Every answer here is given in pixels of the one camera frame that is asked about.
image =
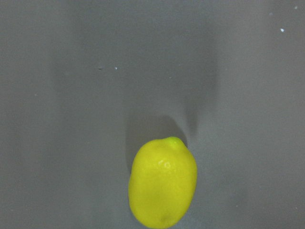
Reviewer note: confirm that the yellow lemon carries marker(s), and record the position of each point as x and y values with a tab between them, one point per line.
162	182

